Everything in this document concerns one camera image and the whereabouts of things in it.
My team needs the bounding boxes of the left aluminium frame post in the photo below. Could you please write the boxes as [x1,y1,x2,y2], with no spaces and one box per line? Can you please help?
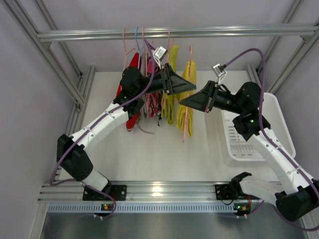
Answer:
[0,0,97,182]

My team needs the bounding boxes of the blue hanger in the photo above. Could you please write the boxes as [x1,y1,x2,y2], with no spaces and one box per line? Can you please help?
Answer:
[135,26,145,57]

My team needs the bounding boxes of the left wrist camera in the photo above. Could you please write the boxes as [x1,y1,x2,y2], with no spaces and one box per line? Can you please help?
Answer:
[153,46,167,68]

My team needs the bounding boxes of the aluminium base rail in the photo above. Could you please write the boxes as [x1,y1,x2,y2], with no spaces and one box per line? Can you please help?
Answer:
[37,181,282,204]

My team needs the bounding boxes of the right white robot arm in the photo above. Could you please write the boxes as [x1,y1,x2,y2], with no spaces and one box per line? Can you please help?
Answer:
[180,81,319,222]

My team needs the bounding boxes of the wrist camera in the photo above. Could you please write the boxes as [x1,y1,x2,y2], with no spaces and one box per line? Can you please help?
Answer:
[153,46,167,68]
[212,63,227,85]

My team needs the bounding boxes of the right aluminium frame post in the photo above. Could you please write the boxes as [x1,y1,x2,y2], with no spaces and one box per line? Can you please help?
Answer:
[246,0,319,95]

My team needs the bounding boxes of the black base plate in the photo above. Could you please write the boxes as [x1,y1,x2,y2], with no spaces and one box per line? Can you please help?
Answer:
[82,185,127,201]
[214,184,244,201]

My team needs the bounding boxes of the aluminium hanging rail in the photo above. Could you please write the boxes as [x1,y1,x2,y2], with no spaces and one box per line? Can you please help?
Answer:
[37,23,319,42]

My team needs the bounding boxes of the yellow trousers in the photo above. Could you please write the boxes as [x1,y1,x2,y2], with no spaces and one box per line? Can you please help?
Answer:
[176,60,197,142]

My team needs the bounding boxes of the grey trousers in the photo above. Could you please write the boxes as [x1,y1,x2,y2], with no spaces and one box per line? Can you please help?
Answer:
[138,99,156,135]

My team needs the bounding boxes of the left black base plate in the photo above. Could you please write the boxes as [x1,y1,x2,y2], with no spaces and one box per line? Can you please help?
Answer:
[82,185,127,201]

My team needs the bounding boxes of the pink hanger of red trousers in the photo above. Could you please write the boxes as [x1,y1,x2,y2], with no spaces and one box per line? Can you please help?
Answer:
[122,26,130,70]

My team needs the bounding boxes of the white plastic basket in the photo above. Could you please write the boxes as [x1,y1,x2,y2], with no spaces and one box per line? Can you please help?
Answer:
[219,93,296,166]

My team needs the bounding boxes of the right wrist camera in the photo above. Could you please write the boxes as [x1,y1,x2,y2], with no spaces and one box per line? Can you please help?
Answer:
[212,63,227,85]

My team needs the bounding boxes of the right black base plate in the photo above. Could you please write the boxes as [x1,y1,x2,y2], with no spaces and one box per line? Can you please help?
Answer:
[214,184,244,201]

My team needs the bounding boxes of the grey slotted cable duct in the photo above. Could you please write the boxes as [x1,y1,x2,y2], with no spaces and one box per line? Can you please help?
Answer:
[47,203,248,213]

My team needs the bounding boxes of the aluminium frame post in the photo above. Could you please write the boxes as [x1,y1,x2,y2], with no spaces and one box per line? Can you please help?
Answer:
[246,0,319,95]
[0,0,97,182]

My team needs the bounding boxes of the pink camouflage trousers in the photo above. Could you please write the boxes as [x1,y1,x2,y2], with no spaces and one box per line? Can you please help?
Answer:
[145,53,161,126]

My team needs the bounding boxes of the lime green trousers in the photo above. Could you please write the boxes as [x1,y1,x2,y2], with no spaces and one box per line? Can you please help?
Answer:
[161,45,179,125]

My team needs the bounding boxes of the pink hanger of camouflage trousers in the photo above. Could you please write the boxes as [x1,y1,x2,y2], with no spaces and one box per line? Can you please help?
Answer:
[142,26,153,76]

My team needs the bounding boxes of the red trousers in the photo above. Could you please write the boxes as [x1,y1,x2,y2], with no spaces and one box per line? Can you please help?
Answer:
[126,53,142,132]

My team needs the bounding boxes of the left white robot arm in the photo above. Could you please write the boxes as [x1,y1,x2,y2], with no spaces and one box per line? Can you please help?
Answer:
[57,63,196,194]

